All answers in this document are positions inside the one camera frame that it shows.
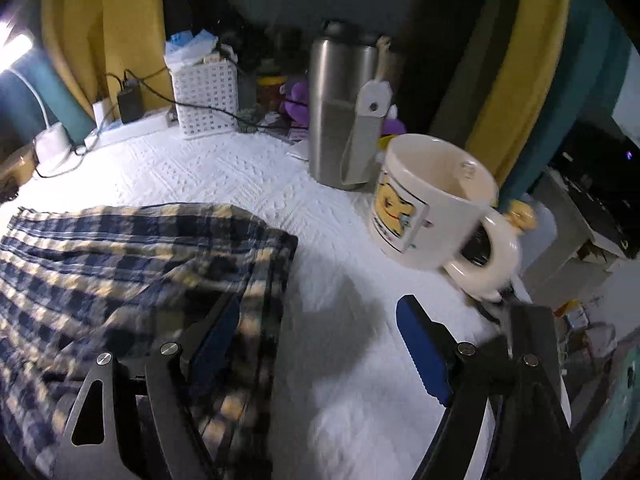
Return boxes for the small yellow duck toy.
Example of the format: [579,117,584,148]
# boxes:
[506,199,539,233]

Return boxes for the blue yellow plaid pants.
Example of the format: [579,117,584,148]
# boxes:
[0,202,299,480]

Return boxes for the blue white packets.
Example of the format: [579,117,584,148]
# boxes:
[165,30,222,64]

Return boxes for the black charger adapter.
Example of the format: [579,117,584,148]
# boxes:
[117,86,145,124]

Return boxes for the cream mug with cartoon print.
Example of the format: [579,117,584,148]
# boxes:
[369,133,522,303]

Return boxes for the white computer desk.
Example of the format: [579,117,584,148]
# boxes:
[520,167,640,306]

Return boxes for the black computer monitor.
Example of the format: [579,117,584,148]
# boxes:
[562,117,640,186]

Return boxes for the yellow curtain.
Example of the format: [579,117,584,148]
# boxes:
[465,0,573,176]
[42,0,168,116]

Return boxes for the black keyboard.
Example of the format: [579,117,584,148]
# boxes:
[570,180,640,246]

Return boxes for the stainless steel thermos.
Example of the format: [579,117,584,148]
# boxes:
[307,20,394,192]

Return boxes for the pile of packages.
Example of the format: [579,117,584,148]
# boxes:
[552,300,618,361]

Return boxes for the white textured tablecloth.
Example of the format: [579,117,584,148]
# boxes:
[0,125,571,480]

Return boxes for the yellow lidded jar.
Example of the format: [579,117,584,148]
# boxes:
[257,75,287,112]

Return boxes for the white perforated plastic basket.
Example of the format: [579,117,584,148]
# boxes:
[170,57,240,141]

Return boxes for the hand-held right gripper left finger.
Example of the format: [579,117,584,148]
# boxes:
[52,292,246,480]

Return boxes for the teal curtain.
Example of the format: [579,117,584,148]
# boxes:
[497,0,626,206]
[0,50,96,146]

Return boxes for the white desk lamp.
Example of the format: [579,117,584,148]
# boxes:
[0,15,81,171]

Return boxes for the black lamp cable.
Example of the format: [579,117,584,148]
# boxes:
[32,145,88,179]

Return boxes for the purple cloth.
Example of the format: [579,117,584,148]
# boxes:
[278,80,312,125]

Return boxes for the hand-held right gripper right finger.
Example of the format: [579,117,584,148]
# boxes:
[395,294,583,480]

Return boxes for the black charger cable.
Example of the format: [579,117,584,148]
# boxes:
[105,72,251,133]

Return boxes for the white power strip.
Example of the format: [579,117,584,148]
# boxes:
[84,110,173,150]

